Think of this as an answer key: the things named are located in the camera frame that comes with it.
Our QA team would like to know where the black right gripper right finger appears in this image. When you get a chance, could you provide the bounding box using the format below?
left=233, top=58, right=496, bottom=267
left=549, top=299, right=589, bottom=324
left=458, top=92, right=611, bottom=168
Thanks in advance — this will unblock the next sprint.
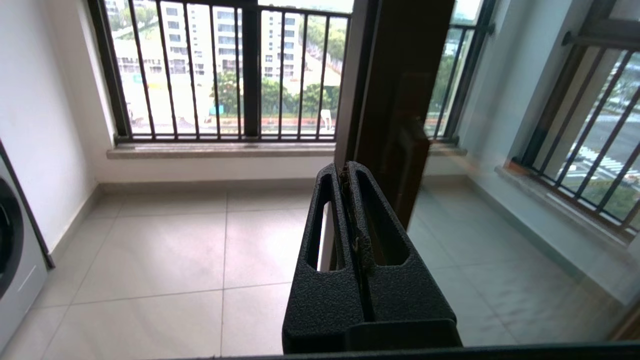
left=346, top=160, right=463, bottom=348

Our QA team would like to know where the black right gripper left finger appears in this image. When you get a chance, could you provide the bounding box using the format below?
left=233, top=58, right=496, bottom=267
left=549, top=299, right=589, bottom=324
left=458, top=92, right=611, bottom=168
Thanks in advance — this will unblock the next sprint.
left=282, top=162, right=368, bottom=354

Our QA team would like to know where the dark brown glass sliding door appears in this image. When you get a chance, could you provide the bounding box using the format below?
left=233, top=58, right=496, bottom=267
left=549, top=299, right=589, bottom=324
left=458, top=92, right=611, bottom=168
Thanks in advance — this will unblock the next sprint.
left=333, top=0, right=640, bottom=351

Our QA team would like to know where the stone side sill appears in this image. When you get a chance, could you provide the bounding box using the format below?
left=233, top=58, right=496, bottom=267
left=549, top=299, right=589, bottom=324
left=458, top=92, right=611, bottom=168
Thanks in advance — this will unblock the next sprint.
left=494, top=164, right=640, bottom=248

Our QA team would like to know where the grey stone window sill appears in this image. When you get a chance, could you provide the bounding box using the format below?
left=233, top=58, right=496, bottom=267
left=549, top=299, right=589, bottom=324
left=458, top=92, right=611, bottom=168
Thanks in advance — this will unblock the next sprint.
left=106, top=142, right=468, bottom=160

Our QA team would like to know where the white front-load washing machine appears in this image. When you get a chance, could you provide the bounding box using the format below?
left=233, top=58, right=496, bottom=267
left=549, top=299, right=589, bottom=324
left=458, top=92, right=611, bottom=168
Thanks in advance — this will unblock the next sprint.
left=0, top=140, right=56, bottom=351

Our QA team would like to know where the black metal balcony railing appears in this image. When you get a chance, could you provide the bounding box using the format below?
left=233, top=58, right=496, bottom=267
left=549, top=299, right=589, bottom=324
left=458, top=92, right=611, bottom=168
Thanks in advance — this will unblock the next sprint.
left=87, top=0, right=497, bottom=146

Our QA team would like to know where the black window frame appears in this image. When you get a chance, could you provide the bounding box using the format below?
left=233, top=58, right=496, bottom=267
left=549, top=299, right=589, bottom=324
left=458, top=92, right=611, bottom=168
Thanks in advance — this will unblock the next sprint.
left=241, top=0, right=262, bottom=139

